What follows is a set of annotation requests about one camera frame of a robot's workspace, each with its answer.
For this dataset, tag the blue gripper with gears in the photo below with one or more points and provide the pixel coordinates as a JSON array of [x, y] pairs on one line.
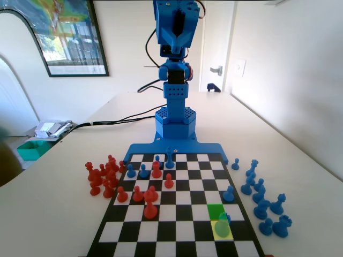
[[177, 40]]

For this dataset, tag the moved blue pawn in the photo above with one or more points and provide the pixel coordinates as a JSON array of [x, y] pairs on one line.
[[222, 227]]

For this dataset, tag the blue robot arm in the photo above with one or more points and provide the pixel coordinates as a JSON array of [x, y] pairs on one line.
[[175, 120]]

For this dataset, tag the blue chess king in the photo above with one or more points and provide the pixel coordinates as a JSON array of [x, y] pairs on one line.
[[169, 160]]

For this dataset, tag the blue chess pawn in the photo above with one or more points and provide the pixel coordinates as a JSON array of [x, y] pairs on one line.
[[158, 159], [265, 228], [259, 184], [235, 164], [130, 172], [144, 172]]

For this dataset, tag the red chess bishop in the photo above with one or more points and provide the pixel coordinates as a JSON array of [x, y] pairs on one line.
[[108, 167], [108, 190]]

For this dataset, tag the red chess queen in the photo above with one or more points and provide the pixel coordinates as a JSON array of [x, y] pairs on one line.
[[89, 168]]

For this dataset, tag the red chess king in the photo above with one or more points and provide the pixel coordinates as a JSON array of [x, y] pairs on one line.
[[150, 208]]

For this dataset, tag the blue chess rook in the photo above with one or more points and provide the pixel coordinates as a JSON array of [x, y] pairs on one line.
[[282, 227]]

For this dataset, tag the white door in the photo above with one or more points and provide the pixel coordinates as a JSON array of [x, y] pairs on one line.
[[215, 40]]

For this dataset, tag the black zip tie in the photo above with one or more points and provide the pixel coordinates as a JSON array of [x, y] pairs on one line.
[[151, 66]]

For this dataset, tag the blue table clamp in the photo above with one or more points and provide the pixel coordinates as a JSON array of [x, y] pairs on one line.
[[213, 87]]

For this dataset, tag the black framed map poster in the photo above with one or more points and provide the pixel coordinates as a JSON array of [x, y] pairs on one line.
[[72, 40]]

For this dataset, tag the pile of papers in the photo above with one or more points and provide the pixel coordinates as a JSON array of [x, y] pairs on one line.
[[51, 127]]

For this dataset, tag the blue pawn right side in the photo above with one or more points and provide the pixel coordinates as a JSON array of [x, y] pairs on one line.
[[228, 195]]

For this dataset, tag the white arched panel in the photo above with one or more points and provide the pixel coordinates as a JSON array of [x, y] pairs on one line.
[[16, 67]]

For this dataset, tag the green plastic box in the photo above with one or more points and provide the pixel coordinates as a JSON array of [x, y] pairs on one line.
[[32, 152]]

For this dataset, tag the black and white chessboard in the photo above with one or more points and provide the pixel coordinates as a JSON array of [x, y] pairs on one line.
[[174, 227]]

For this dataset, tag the white light switch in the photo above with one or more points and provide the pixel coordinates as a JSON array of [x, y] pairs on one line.
[[240, 68]]

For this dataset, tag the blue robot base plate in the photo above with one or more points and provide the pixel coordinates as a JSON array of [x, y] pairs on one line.
[[144, 148]]

